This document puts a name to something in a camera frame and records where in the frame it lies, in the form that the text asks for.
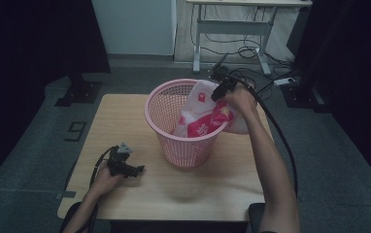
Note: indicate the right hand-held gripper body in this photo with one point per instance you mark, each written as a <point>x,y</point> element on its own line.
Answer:
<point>223,76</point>

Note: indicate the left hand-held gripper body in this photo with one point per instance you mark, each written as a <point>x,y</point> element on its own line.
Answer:
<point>118,161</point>

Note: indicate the white and red plastic bag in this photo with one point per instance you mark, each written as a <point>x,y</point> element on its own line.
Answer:
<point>203,113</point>

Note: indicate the pink plastic basket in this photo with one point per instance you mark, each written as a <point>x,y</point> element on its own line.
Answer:
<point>177,145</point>

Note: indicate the person's right hand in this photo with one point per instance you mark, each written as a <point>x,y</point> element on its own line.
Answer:
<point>243,100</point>

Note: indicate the person's left hand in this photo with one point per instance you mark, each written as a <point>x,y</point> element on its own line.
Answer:
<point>104,183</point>

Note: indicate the white power strip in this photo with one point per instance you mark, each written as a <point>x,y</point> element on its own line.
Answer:
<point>284,81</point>

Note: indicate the black stand base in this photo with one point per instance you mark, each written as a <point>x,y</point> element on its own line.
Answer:
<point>80,92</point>
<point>303,97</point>

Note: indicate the white cabinet panel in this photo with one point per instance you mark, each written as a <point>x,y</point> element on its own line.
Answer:
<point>135,27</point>

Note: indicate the dark curtain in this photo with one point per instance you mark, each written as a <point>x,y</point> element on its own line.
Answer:
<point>355,58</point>
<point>28,48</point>

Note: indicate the white desk frame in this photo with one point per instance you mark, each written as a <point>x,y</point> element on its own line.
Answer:
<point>235,27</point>

